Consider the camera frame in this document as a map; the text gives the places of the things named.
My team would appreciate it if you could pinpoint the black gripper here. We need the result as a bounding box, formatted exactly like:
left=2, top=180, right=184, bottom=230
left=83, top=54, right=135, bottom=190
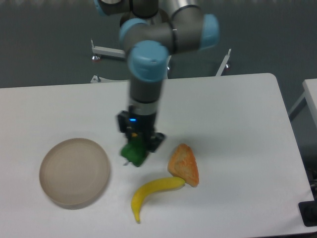
left=117, top=106, right=165, bottom=153

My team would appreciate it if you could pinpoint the green toy pepper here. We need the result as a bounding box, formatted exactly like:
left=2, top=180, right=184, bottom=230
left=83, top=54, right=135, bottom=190
left=120, top=137, right=147, bottom=167

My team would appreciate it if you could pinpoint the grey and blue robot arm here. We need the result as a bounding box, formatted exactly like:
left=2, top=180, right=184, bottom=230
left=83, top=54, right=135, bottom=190
left=94, top=0, right=220, bottom=152

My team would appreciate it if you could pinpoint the beige round plate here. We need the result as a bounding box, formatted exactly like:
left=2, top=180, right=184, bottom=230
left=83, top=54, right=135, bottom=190
left=39, top=138, right=110, bottom=210

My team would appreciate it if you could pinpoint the orange toy bread slice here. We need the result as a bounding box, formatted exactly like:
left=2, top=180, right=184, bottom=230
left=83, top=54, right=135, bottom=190
left=167, top=143, right=200, bottom=187

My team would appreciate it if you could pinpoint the yellow toy banana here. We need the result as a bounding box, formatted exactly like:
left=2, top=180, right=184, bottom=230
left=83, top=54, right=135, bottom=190
left=130, top=177, right=185, bottom=223

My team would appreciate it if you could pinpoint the white side table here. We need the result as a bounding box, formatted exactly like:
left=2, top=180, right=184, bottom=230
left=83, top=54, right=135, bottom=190
left=288, top=79, right=317, bottom=125

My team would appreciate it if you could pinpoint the black device at table edge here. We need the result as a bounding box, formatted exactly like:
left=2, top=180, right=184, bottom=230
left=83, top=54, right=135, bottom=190
left=298, top=200, right=317, bottom=227

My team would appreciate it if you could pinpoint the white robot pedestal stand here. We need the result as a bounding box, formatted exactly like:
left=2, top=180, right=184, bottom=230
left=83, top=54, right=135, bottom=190
left=90, top=38, right=231, bottom=83

